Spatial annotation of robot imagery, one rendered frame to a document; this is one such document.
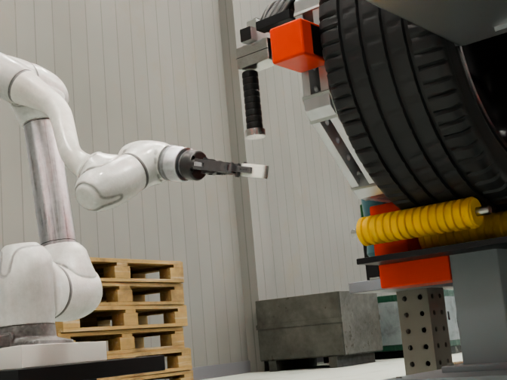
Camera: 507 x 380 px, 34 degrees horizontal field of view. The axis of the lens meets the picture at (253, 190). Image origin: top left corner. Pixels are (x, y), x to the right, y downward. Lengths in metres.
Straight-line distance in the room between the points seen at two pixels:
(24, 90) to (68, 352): 0.72
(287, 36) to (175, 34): 7.01
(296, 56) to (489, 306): 0.59
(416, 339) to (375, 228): 0.86
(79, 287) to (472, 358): 1.13
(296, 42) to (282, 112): 8.50
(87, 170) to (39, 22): 5.15
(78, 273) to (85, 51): 5.18
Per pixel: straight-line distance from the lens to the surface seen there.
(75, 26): 7.41
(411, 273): 1.70
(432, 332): 2.43
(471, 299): 1.64
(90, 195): 1.97
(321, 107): 1.58
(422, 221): 1.58
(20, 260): 2.19
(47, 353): 2.08
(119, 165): 2.01
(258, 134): 1.78
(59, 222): 2.40
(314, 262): 10.08
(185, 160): 2.01
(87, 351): 2.17
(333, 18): 1.53
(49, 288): 2.20
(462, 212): 1.55
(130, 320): 5.57
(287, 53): 1.54
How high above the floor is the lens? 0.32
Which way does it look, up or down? 10 degrees up
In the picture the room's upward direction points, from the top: 5 degrees counter-clockwise
